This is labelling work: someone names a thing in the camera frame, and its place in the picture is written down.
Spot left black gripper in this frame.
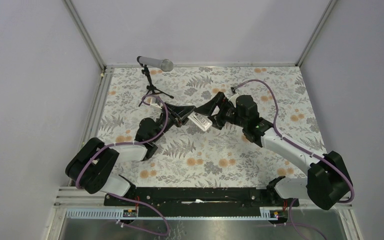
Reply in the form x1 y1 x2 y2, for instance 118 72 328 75
151 102 196 143

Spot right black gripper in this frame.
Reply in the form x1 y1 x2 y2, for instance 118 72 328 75
194 91 247 131

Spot white remote control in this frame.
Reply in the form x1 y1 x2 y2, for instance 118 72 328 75
187 112 213 132

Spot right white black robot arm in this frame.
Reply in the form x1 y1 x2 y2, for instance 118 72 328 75
195 92 353 210

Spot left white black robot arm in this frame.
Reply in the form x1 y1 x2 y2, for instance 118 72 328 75
65 103 195 206

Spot black mini tripod stand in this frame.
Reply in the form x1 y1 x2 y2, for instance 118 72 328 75
141 65 175 99

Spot floral patterned table mat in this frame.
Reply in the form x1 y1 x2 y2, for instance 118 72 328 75
97 66 325 188

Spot grey microphone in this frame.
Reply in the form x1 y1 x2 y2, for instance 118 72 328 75
136 56 174 72

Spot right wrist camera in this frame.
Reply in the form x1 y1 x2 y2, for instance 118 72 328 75
228 86 240 107

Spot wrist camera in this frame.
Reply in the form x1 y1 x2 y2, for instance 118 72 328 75
147 97 164 110
228 86 240 107

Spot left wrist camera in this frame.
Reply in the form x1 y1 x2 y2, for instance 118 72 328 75
147 97 164 110

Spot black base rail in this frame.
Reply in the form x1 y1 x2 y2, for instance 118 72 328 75
104 187 300 219

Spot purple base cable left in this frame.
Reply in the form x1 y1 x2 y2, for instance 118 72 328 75
107 193 171 237

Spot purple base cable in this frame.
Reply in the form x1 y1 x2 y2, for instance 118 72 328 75
271 198 329 240
107 193 171 237

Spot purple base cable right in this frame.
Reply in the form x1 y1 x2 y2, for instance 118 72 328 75
271 198 329 240

